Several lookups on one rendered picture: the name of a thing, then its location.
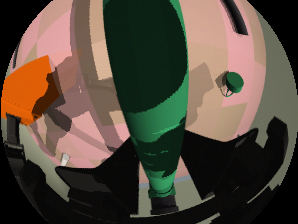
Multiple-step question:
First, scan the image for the white cylindrical tube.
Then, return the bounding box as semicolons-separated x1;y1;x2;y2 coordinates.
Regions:
60;153;69;167

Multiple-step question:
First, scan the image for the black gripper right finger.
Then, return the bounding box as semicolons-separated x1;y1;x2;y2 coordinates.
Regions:
181;128;258;201

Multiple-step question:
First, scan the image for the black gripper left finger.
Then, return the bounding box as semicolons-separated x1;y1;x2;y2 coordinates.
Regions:
55;136;140;216

